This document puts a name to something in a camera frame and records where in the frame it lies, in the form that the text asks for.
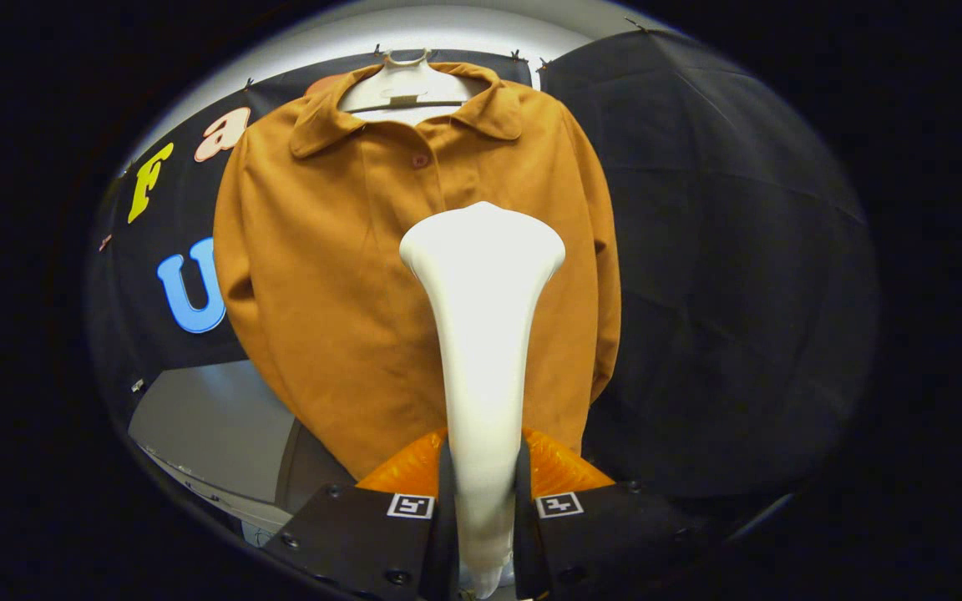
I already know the orange button shirt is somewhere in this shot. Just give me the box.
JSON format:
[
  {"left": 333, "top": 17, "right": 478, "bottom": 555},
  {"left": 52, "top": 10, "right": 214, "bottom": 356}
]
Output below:
[{"left": 212, "top": 60, "right": 622, "bottom": 481}]

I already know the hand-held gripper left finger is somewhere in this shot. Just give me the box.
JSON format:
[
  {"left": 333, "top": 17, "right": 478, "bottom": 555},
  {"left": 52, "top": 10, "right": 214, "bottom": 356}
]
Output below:
[{"left": 262, "top": 427, "right": 458, "bottom": 601}]

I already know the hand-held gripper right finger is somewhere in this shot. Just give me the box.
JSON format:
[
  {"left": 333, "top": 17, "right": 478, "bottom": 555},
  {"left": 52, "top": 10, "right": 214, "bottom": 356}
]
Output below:
[{"left": 517, "top": 427, "right": 699, "bottom": 601}]

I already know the white clothes hanger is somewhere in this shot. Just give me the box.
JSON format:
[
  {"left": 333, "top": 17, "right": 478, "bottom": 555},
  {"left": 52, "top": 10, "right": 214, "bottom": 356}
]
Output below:
[{"left": 337, "top": 48, "right": 490, "bottom": 126}]

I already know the black backdrop cloth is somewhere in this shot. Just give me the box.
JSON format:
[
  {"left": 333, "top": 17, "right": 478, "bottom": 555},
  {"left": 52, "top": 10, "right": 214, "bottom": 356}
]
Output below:
[{"left": 84, "top": 29, "right": 880, "bottom": 518}]

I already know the white garment steamer head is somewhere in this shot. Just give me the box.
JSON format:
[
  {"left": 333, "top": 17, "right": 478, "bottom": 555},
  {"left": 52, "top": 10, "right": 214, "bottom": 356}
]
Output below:
[{"left": 399, "top": 201, "right": 567, "bottom": 599}]

